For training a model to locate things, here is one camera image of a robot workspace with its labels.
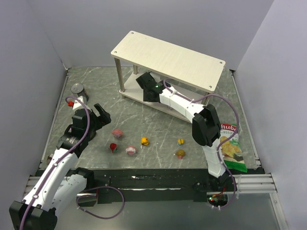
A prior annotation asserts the pink round toy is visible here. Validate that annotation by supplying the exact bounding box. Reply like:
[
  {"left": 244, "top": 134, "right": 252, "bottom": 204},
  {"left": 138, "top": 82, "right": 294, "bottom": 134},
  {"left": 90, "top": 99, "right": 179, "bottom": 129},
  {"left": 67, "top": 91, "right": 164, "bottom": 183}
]
[{"left": 111, "top": 129, "right": 123, "bottom": 138}]

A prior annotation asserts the pink white toy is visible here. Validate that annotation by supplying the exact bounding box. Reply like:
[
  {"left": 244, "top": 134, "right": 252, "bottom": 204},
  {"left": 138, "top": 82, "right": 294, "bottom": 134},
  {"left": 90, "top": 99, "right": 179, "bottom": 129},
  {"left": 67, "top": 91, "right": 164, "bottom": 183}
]
[{"left": 125, "top": 146, "right": 137, "bottom": 156}]

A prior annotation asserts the yellow duck burger toy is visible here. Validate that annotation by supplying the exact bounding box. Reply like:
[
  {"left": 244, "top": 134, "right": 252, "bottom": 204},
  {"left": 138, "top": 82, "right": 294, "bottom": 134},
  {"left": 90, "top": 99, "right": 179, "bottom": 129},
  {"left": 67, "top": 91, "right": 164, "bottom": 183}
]
[{"left": 141, "top": 137, "right": 149, "bottom": 146}]

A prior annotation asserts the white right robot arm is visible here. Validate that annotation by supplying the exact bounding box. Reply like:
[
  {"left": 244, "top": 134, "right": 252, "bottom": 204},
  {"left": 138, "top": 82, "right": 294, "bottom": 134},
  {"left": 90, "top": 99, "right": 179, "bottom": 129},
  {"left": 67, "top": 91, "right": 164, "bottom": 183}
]
[{"left": 136, "top": 72, "right": 225, "bottom": 178}]

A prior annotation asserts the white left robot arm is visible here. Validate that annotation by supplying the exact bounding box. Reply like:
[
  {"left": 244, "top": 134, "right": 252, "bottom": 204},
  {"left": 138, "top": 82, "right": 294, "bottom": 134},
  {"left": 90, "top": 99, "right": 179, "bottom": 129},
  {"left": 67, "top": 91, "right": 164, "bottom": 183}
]
[{"left": 9, "top": 100, "right": 111, "bottom": 230}]

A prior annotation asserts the two-tier white wooden shelf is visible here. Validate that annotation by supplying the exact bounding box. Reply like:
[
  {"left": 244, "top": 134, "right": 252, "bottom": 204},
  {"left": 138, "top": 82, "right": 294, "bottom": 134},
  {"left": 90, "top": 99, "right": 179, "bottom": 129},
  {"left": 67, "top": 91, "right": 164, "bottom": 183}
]
[{"left": 111, "top": 31, "right": 225, "bottom": 122}]

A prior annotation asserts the red cherry toy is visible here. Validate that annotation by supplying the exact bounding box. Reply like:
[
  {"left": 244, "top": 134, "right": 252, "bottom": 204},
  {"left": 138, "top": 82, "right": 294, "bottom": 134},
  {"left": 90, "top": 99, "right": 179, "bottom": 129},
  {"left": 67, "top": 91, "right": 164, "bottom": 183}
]
[{"left": 109, "top": 143, "right": 118, "bottom": 153}]

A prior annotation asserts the small dark metal can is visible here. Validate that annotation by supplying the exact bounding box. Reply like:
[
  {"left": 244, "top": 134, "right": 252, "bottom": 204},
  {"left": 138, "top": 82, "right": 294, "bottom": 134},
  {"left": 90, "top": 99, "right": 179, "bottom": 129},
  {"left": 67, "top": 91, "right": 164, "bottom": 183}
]
[{"left": 71, "top": 83, "right": 89, "bottom": 101}]

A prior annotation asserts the brown snack packet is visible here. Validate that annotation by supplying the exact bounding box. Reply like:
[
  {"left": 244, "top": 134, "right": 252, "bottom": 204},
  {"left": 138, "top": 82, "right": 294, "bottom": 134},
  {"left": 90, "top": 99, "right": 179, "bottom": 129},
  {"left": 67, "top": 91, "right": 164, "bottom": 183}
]
[{"left": 47, "top": 154, "right": 53, "bottom": 164}]

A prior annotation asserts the small yellow blue toy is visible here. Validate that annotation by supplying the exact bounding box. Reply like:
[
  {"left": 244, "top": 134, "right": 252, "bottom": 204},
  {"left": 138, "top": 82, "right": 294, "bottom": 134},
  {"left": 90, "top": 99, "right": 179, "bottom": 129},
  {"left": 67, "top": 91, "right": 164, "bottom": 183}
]
[{"left": 177, "top": 138, "right": 185, "bottom": 146}]

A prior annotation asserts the olive brown pink toy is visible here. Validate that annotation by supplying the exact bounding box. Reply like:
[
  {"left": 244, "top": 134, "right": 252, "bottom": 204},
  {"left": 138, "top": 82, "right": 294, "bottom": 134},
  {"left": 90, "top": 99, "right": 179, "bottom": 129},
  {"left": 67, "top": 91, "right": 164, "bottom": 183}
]
[{"left": 176, "top": 149, "right": 186, "bottom": 159}]

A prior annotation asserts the green cassava chips bag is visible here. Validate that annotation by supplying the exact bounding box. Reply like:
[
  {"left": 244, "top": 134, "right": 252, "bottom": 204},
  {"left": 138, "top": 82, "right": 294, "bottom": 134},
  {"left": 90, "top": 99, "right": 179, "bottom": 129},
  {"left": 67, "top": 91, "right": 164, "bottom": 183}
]
[{"left": 220, "top": 123, "right": 248, "bottom": 173}]

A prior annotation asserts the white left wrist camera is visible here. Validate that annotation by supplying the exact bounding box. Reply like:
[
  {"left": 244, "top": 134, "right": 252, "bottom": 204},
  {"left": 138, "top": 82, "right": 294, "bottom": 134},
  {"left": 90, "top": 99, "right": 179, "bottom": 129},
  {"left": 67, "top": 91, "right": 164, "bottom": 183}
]
[{"left": 72, "top": 96, "right": 89, "bottom": 112}]

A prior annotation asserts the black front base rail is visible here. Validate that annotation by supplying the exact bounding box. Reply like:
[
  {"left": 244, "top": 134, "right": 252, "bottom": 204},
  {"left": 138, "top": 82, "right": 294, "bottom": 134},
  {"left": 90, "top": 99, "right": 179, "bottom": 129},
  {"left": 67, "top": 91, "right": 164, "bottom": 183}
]
[{"left": 69, "top": 168, "right": 263, "bottom": 204}]

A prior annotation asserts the lower purple cable loop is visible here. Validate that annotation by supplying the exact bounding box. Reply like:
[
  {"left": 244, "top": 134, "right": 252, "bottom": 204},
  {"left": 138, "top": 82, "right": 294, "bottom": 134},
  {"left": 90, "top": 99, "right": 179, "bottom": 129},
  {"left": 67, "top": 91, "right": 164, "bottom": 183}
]
[{"left": 76, "top": 185, "right": 125, "bottom": 219}]

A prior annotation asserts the aluminium frame rail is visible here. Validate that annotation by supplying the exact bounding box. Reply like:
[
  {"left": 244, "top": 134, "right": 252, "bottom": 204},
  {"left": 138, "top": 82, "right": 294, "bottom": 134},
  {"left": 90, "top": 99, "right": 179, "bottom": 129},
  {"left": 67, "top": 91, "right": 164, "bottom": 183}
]
[{"left": 234, "top": 174, "right": 277, "bottom": 194}]

